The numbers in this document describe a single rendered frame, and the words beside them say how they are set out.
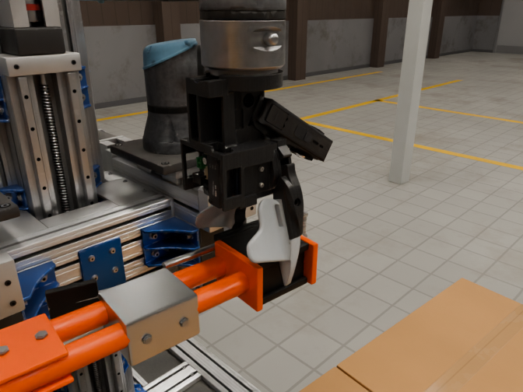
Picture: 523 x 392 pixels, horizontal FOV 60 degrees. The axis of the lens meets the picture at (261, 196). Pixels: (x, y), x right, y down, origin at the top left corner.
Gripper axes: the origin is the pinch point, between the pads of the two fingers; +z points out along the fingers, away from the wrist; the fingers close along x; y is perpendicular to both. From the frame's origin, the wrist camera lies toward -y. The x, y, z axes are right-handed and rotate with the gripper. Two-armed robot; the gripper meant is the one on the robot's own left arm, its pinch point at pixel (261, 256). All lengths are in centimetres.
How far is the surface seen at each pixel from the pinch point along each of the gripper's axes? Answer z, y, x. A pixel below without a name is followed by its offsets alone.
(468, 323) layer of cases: 53, -79, -8
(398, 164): 90, -279, -166
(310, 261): -0.1, -3.2, 4.4
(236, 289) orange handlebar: 0.0, 6.0, 3.4
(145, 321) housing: -0.9, 15.4, 3.5
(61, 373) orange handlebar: 0.6, 22.4, 3.4
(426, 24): -16, -285, -161
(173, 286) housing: -1.4, 11.4, 1.0
